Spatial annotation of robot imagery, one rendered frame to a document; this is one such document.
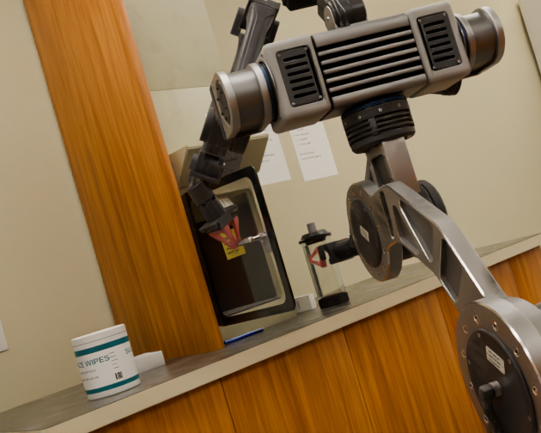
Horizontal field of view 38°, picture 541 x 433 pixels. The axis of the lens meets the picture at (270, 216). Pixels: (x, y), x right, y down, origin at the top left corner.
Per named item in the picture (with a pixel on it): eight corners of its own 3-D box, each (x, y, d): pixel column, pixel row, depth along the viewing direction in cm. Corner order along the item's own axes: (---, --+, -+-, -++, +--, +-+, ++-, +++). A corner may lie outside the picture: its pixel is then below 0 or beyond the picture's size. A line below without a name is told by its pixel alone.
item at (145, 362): (98, 384, 219) (94, 369, 219) (149, 365, 228) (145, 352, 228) (112, 382, 209) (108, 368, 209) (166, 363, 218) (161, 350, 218)
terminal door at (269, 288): (221, 326, 225) (182, 193, 227) (297, 309, 205) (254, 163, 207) (219, 327, 225) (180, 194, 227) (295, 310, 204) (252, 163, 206)
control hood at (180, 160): (173, 189, 228) (164, 156, 228) (255, 173, 249) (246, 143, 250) (196, 179, 219) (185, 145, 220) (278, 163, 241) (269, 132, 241)
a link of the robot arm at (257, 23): (250, -24, 186) (289, -10, 187) (237, 13, 197) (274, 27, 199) (203, 128, 165) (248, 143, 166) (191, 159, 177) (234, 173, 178)
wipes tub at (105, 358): (78, 402, 187) (61, 341, 188) (124, 384, 196) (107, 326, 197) (104, 399, 178) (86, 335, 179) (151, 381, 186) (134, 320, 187)
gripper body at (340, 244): (322, 245, 241) (339, 240, 235) (344, 238, 247) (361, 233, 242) (329, 265, 240) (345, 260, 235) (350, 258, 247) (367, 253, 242)
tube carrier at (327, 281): (310, 307, 249) (291, 243, 250) (332, 299, 256) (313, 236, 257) (334, 302, 241) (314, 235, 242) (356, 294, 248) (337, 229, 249)
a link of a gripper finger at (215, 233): (222, 256, 209) (203, 228, 207) (236, 241, 214) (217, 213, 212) (239, 251, 205) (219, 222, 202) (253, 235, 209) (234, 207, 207)
